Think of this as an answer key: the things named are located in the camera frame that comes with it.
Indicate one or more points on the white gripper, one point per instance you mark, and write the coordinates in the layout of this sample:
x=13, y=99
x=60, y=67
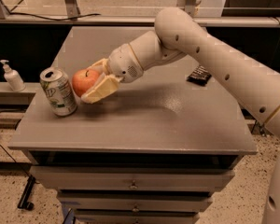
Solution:
x=122, y=63

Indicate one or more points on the red apple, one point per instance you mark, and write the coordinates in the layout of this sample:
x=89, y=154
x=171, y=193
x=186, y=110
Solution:
x=84, y=79

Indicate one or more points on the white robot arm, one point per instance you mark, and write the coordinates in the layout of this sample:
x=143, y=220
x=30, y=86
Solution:
x=254, y=85

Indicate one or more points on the green white 7up can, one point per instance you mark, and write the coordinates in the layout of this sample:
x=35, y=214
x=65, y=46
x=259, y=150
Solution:
x=55, y=84

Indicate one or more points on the grey drawer cabinet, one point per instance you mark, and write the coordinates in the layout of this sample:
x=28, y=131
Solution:
x=160, y=121

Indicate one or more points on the white pump soap bottle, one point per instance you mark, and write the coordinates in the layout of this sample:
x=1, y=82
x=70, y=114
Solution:
x=12, y=77

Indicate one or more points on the black snack packet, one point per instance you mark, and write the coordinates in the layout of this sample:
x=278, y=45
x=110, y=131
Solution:
x=199, y=76

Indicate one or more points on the top grey drawer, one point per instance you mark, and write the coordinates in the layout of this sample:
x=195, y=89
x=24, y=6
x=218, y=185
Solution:
x=132, y=179

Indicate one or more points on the grey drawer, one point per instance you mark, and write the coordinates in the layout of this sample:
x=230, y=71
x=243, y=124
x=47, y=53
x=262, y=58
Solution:
x=108, y=217
x=137, y=201
x=132, y=179

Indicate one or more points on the middle grey drawer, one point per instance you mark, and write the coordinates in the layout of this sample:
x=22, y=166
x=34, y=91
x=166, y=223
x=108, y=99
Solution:
x=137, y=201

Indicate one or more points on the bottom grey drawer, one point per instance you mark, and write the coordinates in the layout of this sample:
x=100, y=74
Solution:
x=108, y=217

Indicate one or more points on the metal window frame rail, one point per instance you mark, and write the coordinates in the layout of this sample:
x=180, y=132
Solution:
x=209, y=13

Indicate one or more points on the black floor bracket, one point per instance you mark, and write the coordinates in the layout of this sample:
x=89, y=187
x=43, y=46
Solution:
x=24, y=203

